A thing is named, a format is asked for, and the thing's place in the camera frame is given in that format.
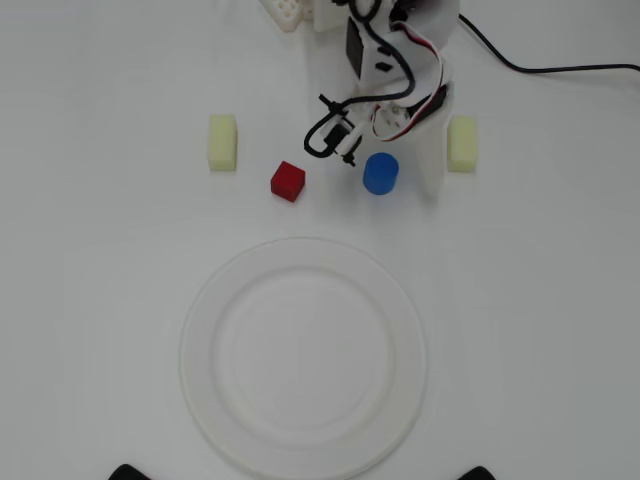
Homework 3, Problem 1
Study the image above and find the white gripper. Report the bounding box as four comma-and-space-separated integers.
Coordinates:
341, 79, 457, 200

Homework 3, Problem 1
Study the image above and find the blue cylinder block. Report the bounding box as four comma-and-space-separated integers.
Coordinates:
361, 151, 401, 197

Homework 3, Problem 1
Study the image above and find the pale yellow sponge block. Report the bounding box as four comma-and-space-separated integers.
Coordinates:
207, 113, 238, 175
445, 115, 479, 175

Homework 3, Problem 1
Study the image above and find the red cube block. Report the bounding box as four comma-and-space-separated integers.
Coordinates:
269, 159, 307, 203

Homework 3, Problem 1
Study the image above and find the white perforated plastic block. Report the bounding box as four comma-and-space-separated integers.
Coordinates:
258, 0, 314, 34

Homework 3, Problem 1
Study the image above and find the white round plate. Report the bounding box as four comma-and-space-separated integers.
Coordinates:
178, 235, 430, 480

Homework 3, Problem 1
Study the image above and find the black rounded stand foot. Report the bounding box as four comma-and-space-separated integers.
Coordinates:
458, 465, 504, 480
108, 463, 152, 480

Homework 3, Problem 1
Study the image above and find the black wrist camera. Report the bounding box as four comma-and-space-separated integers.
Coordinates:
319, 119, 352, 154

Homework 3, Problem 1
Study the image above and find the black camera cable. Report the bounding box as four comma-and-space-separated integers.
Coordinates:
301, 0, 417, 161

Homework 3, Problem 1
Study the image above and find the red white servo cable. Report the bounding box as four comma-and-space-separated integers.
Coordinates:
372, 19, 455, 145

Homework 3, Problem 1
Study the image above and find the black power cable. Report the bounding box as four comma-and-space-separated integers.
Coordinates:
457, 13, 640, 77

